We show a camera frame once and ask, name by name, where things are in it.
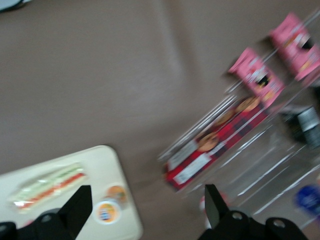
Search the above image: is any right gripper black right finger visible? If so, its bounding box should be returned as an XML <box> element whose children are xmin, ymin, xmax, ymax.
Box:
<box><xmin>197</xmin><ymin>184</ymin><xmax>310</xmax><ymax>240</ymax></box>

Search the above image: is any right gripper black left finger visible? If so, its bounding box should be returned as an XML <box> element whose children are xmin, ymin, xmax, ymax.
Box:
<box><xmin>0</xmin><ymin>185</ymin><xmax>94</xmax><ymax>240</ymax></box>

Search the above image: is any triangle sandwich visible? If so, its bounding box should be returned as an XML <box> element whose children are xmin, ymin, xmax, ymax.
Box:
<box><xmin>8</xmin><ymin>161</ymin><xmax>88</xmax><ymax>214</ymax></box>

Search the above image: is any beige plastic tray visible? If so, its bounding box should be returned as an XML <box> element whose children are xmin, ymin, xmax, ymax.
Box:
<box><xmin>0</xmin><ymin>144</ymin><xmax>144</xmax><ymax>240</ymax></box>

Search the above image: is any orange lid yogurt cup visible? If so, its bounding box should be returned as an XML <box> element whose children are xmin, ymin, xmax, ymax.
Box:
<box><xmin>92</xmin><ymin>184</ymin><xmax>128</xmax><ymax>225</ymax></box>

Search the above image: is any clear acrylic stepped stand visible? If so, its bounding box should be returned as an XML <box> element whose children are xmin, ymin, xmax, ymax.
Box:
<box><xmin>157</xmin><ymin>9</ymin><xmax>320</xmax><ymax>231</ymax></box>

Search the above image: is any blue cap yogurt bottle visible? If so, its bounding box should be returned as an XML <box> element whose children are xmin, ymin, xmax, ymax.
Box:
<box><xmin>292</xmin><ymin>184</ymin><xmax>320</xmax><ymax>221</ymax></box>

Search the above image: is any red plaid cookie box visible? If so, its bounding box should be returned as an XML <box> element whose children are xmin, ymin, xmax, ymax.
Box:
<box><xmin>162</xmin><ymin>96</ymin><xmax>268</xmax><ymax>193</ymax></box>

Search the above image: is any small black box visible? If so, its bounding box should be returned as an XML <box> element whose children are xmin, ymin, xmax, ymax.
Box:
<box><xmin>296</xmin><ymin>105</ymin><xmax>320</xmax><ymax>151</ymax></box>

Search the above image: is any pink snack packet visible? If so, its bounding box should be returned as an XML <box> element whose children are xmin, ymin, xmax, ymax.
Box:
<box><xmin>269</xmin><ymin>12</ymin><xmax>320</xmax><ymax>82</ymax></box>
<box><xmin>227</xmin><ymin>47</ymin><xmax>286</xmax><ymax>109</ymax></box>

